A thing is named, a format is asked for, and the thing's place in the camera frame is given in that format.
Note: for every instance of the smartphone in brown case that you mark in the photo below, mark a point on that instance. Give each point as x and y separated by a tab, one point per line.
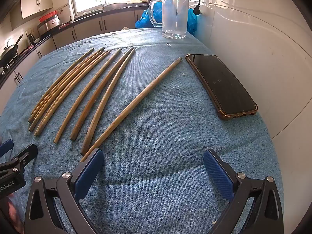
221	85

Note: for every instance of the blue tablecloth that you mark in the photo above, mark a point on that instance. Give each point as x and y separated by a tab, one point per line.
158	139

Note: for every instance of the steel kettle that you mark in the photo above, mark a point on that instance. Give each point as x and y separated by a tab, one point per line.
30	38

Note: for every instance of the steel pot with red lid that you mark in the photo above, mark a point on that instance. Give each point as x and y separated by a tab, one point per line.
50	24

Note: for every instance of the wooden chopstick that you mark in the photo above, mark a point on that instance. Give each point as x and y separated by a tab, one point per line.
107	134

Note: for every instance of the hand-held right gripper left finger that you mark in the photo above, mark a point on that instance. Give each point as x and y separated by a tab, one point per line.
89	173

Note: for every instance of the cream lower kitchen cabinets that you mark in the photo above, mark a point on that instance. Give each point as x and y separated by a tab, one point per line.
87	30

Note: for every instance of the black wok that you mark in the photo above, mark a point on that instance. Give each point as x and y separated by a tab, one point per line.
9	52

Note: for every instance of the black kitchen countertop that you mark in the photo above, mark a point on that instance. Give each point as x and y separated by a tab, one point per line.
82	20

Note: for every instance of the blue plastic bag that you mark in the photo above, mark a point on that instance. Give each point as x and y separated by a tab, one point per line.
143	20

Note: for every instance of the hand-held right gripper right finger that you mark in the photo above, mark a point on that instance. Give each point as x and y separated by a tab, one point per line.
218	175

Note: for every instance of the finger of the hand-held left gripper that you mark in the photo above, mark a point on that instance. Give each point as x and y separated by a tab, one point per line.
24	156
6	146

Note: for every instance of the clear plastic bottle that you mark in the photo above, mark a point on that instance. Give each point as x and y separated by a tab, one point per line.
174	14

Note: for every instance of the row of wooden chopsticks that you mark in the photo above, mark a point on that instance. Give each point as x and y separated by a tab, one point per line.
87	142

